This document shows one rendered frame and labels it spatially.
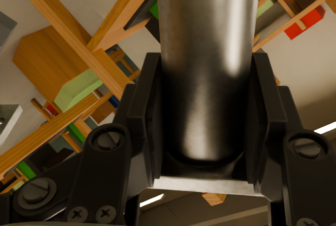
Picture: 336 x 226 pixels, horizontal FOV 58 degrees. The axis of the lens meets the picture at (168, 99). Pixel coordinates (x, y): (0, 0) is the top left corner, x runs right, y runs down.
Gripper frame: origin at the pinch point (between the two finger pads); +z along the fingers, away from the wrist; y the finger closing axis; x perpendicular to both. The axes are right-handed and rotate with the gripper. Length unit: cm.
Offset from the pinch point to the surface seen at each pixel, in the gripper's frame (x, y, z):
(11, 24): -1.5, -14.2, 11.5
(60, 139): -771, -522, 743
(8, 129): -8.2, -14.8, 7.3
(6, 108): -7.6, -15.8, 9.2
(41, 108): -314, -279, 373
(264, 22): -244, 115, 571
